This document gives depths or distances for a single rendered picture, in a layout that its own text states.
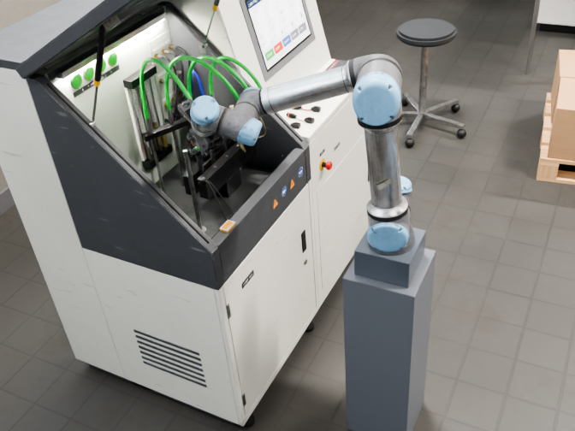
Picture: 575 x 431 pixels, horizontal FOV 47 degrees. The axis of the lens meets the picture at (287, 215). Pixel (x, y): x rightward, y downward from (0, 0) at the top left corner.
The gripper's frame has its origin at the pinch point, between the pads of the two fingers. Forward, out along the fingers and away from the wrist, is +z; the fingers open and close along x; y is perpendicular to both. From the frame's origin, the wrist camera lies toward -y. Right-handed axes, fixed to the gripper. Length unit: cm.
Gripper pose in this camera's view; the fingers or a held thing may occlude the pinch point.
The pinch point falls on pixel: (201, 138)
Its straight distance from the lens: 211.6
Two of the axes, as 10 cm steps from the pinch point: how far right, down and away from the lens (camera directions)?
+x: 8.5, -4.9, 1.9
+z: -1.2, 1.6, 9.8
